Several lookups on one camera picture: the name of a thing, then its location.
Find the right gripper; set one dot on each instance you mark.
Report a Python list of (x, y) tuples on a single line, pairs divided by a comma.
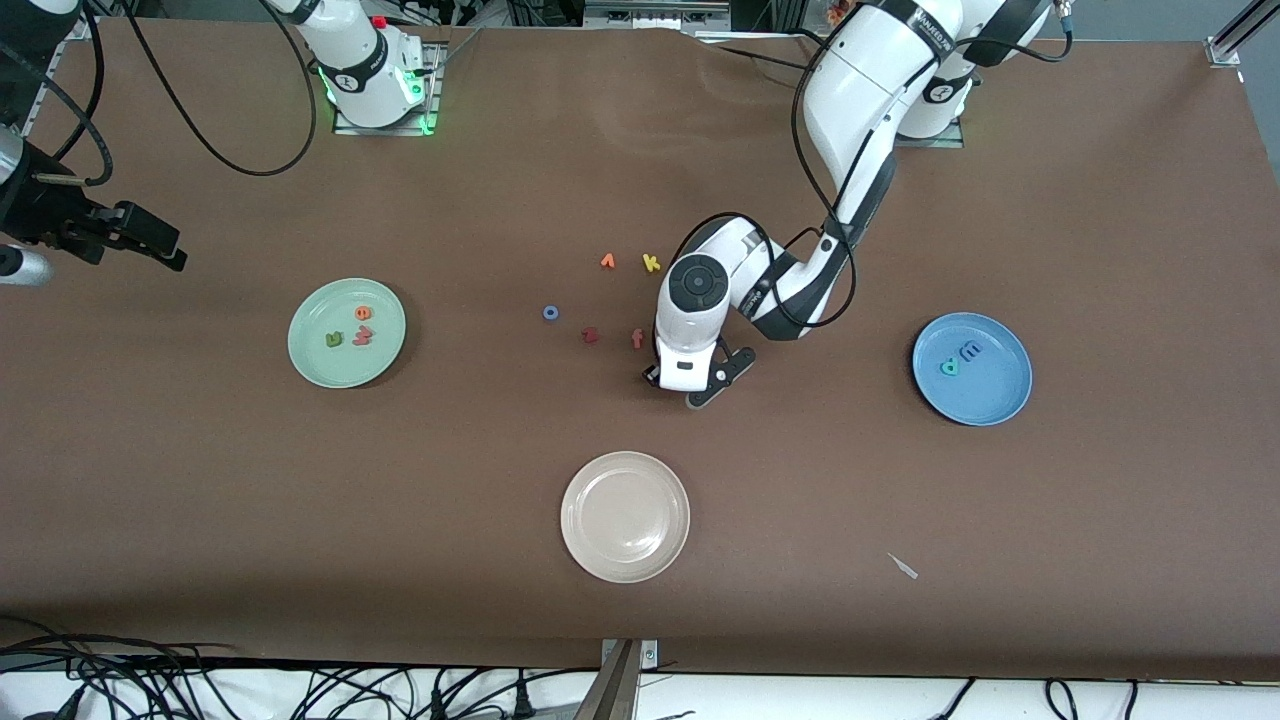
[(42, 213)]

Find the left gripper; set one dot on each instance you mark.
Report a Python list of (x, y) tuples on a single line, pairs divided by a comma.
[(648, 376)]

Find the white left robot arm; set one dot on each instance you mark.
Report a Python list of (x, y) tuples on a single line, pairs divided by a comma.
[(860, 90)]

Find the beige plate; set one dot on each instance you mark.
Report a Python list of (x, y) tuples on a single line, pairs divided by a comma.
[(625, 517)]

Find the green plate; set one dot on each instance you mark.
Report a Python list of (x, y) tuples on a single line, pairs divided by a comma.
[(320, 365)]

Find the brown paper table cover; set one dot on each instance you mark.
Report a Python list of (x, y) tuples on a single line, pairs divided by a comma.
[(200, 500)]

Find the small white plastic scrap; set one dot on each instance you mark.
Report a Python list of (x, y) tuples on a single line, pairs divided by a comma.
[(903, 566)]

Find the blue plate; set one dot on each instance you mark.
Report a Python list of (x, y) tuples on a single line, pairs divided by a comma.
[(990, 395)]

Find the black power plug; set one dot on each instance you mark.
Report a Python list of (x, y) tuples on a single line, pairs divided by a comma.
[(440, 705), (521, 700)]

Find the grey metal box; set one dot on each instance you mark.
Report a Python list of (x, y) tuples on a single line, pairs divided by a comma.
[(655, 15)]

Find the orange dried flowers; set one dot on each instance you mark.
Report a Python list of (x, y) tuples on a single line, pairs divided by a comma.
[(837, 11)]

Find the aluminium frame rail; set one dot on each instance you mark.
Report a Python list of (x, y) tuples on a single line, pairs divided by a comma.
[(35, 112)]

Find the aluminium frame corner bracket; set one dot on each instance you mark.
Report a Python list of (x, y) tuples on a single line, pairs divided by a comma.
[(80, 27)]

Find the metal table edge bracket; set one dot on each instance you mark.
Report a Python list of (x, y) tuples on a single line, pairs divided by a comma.
[(650, 655)]

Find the grey metal post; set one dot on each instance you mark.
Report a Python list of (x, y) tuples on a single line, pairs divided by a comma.
[(612, 695)]

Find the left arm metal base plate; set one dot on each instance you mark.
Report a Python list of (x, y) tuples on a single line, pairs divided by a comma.
[(940, 143)]

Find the aluminium frame profile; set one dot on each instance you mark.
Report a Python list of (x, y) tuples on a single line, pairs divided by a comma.
[(1225, 50)]

